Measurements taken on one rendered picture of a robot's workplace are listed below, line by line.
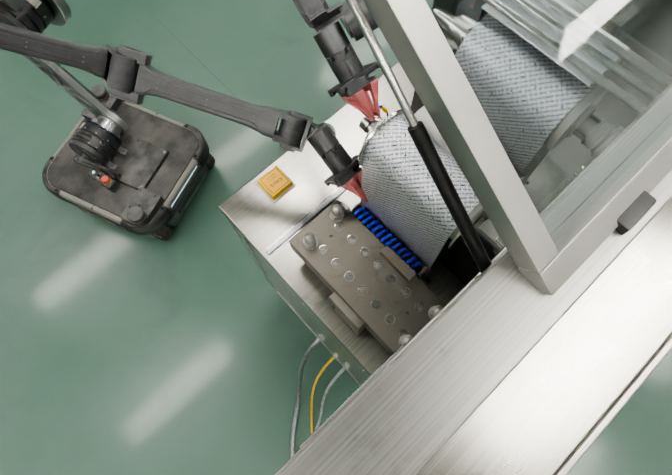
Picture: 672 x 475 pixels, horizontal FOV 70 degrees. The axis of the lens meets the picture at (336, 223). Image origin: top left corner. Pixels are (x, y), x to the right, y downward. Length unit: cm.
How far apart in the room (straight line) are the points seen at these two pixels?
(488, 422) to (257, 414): 154
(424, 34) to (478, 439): 51
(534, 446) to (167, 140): 198
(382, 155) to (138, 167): 151
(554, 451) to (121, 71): 104
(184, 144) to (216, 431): 123
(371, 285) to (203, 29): 218
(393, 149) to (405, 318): 39
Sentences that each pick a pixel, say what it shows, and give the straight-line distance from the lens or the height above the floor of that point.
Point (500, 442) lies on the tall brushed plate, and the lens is 71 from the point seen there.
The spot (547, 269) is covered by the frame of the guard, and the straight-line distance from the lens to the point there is 50.
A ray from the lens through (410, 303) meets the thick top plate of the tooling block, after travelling 113.
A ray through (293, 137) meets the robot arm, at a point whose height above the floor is 118.
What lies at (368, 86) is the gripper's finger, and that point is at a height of 132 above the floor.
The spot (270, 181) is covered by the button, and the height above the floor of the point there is 92.
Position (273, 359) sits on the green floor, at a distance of 216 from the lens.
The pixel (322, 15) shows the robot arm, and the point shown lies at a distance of 100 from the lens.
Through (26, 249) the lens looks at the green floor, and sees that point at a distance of 269.
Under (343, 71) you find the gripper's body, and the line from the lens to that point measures 99.
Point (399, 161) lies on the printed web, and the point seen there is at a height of 130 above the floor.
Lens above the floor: 212
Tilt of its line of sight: 69 degrees down
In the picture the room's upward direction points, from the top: 4 degrees counter-clockwise
